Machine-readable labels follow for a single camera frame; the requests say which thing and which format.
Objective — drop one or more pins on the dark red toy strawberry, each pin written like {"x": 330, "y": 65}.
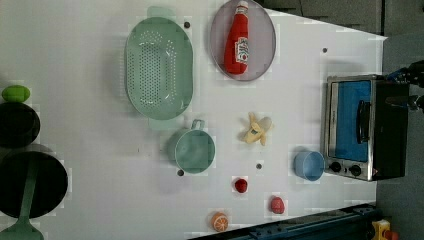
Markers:
{"x": 241, "y": 185}

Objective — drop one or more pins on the grey round plate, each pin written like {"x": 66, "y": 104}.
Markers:
{"x": 261, "y": 39}

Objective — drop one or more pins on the toy orange half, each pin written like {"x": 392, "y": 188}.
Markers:
{"x": 219, "y": 222}

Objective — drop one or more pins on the yellow plush peeled banana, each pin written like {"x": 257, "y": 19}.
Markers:
{"x": 258, "y": 129}

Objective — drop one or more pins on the black and steel toaster oven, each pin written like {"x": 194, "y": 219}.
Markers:
{"x": 366, "y": 123}

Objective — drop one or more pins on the green toy lime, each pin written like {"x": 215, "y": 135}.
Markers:
{"x": 16, "y": 93}

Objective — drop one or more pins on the blue metal frame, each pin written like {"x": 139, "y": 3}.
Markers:
{"x": 350, "y": 223}

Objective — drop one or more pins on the small black bowl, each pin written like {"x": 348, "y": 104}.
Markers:
{"x": 19, "y": 125}

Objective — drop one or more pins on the pink toy strawberry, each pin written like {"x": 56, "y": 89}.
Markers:
{"x": 277, "y": 205}

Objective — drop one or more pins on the yellow red toy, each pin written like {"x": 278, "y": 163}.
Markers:
{"x": 383, "y": 231}

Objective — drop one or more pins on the blue plastic cup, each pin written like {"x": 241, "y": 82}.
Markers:
{"x": 309, "y": 165}

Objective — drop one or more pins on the green cup with handle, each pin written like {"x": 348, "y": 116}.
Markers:
{"x": 192, "y": 149}

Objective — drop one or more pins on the green oval colander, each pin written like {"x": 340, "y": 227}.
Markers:
{"x": 159, "y": 68}

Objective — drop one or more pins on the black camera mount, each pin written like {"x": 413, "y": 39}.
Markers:
{"x": 413, "y": 75}

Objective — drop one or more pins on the green plastic spatula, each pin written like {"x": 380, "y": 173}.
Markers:
{"x": 22, "y": 229}

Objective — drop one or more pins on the red plush ketchup bottle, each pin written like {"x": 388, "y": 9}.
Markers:
{"x": 236, "y": 54}

